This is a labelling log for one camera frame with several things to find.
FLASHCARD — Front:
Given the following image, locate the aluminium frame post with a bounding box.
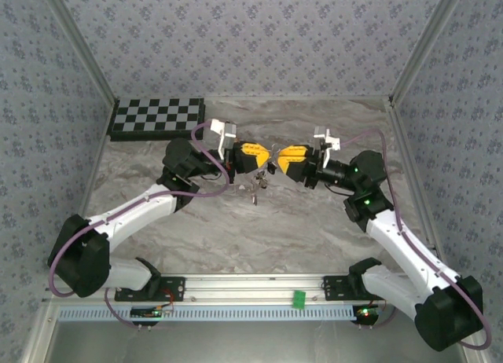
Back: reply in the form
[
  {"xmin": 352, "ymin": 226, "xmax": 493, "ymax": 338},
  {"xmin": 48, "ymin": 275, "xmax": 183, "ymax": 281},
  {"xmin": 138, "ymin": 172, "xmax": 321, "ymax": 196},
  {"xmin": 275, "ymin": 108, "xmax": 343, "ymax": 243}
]
[
  {"xmin": 39, "ymin": 0, "xmax": 121, "ymax": 105},
  {"xmin": 387, "ymin": 0, "xmax": 469, "ymax": 105}
]

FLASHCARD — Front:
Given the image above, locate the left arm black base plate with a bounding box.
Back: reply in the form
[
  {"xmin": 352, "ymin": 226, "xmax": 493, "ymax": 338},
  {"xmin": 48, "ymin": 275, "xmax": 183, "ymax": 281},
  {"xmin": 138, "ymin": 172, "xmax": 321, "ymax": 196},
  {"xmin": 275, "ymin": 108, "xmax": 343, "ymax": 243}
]
[{"xmin": 114, "ymin": 275, "xmax": 186, "ymax": 303}]

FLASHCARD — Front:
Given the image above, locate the left circuit board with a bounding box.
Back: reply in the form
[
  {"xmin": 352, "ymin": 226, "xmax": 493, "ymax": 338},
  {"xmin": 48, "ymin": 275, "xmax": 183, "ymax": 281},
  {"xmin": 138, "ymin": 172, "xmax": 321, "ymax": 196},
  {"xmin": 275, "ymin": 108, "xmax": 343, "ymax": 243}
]
[{"xmin": 130, "ymin": 306, "xmax": 163, "ymax": 321}]

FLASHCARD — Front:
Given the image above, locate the right circuit board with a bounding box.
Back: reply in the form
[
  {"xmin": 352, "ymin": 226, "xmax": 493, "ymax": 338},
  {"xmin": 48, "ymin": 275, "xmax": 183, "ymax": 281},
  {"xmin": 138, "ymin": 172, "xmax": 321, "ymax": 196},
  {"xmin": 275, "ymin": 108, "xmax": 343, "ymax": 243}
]
[{"xmin": 354, "ymin": 306, "xmax": 384, "ymax": 319}]

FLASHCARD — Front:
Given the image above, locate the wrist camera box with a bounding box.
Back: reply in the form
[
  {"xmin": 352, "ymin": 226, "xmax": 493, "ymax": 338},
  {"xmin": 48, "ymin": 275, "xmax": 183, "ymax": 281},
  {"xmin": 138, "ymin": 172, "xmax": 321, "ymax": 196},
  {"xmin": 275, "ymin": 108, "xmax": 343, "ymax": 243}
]
[
  {"xmin": 313, "ymin": 125, "xmax": 342, "ymax": 170},
  {"xmin": 211, "ymin": 119, "xmax": 239, "ymax": 162}
]

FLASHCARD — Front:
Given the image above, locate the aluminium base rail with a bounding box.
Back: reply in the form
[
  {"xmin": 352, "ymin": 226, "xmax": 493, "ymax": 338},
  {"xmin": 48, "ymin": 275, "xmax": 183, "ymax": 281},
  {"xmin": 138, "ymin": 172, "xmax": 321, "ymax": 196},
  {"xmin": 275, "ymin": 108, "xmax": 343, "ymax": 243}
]
[{"xmin": 41, "ymin": 273, "xmax": 417, "ymax": 304}]

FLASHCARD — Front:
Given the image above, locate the slotted cable duct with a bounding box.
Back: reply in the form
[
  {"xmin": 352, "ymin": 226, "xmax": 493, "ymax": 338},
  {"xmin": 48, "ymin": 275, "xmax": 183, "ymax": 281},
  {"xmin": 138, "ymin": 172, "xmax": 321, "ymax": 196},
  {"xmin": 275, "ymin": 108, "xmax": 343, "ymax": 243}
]
[{"xmin": 57, "ymin": 304, "xmax": 358, "ymax": 321}]

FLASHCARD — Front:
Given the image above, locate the circuit board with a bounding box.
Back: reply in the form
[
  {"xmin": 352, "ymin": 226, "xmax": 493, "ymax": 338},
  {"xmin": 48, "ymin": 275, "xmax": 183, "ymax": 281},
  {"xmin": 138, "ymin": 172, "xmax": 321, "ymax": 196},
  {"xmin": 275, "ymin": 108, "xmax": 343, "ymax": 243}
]
[
  {"xmin": 354, "ymin": 306, "xmax": 384, "ymax": 319},
  {"xmin": 130, "ymin": 306, "xmax": 163, "ymax": 321}
]

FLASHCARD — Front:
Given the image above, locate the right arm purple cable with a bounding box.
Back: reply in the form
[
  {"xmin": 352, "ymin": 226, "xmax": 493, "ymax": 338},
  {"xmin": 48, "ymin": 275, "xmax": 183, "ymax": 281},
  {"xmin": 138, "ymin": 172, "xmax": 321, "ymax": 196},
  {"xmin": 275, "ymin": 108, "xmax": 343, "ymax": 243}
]
[{"xmin": 340, "ymin": 129, "xmax": 493, "ymax": 350}]

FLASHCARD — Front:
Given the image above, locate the grey metal sheet panel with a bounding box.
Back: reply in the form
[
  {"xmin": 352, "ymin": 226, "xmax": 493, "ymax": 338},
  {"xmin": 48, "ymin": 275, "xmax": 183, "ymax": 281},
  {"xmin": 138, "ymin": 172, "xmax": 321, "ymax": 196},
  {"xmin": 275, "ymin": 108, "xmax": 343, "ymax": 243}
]
[{"xmin": 50, "ymin": 320, "xmax": 468, "ymax": 363}]

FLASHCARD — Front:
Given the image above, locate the black grey checkerboard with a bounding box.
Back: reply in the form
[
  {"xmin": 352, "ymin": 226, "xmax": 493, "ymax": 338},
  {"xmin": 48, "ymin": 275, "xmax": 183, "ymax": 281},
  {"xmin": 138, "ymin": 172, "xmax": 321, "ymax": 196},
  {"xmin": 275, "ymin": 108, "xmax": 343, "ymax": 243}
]
[{"xmin": 106, "ymin": 97, "xmax": 206, "ymax": 143}]

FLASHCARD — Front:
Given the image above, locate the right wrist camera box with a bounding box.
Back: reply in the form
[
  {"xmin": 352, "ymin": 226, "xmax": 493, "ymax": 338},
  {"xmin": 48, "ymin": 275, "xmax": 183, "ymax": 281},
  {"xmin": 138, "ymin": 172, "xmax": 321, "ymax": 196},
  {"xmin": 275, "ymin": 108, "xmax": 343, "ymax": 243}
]
[{"xmin": 313, "ymin": 125, "xmax": 342, "ymax": 170}]

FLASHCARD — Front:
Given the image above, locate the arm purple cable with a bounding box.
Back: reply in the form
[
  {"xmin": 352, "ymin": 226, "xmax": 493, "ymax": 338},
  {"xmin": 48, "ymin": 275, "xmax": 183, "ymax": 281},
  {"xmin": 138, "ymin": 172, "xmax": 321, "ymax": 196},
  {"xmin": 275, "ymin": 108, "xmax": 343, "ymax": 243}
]
[
  {"xmin": 340, "ymin": 129, "xmax": 493, "ymax": 350},
  {"xmin": 47, "ymin": 121, "xmax": 231, "ymax": 331}
]

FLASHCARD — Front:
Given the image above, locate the silver metal keychain plate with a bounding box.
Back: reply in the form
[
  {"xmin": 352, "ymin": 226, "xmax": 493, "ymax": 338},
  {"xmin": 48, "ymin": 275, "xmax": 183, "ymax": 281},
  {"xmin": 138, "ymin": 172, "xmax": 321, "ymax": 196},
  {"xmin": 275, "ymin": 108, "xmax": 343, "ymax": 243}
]
[{"xmin": 249, "ymin": 142, "xmax": 280, "ymax": 207}]

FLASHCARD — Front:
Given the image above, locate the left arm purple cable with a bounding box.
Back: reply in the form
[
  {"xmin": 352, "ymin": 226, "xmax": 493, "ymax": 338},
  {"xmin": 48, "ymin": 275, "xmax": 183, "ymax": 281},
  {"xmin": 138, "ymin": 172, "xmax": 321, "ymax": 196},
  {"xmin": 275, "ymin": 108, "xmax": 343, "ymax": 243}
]
[{"xmin": 47, "ymin": 121, "xmax": 231, "ymax": 331}]

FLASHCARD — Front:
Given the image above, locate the aluminium side rail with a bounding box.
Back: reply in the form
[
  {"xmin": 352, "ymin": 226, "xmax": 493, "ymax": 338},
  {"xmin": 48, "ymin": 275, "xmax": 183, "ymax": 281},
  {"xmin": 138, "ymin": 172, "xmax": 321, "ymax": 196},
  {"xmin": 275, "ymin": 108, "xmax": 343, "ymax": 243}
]
[
  {"xmin": 387, "ymin": 101, "xmax": 447, "ymax": 272},
  {"xmin": 76, "ymin": 101, "xmax": 119, "ymax": 222}
]

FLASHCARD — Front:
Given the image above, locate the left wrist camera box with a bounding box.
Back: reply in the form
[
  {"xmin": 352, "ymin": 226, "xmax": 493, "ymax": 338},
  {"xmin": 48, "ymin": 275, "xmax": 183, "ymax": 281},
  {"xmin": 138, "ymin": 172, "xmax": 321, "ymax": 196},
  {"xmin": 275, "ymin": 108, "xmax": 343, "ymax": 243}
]
[{"xmin": 211, "ymin": 119, "xmax": 239, "ymax": 162}]

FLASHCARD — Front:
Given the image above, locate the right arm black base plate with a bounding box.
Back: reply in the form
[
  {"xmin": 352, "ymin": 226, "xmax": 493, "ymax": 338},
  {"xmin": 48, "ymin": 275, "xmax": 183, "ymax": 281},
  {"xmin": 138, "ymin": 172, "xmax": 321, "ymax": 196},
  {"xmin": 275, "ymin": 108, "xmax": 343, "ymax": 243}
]
[{"xmin": 322, "ymin": 275, "xmax": 378, "ymax": 303}]

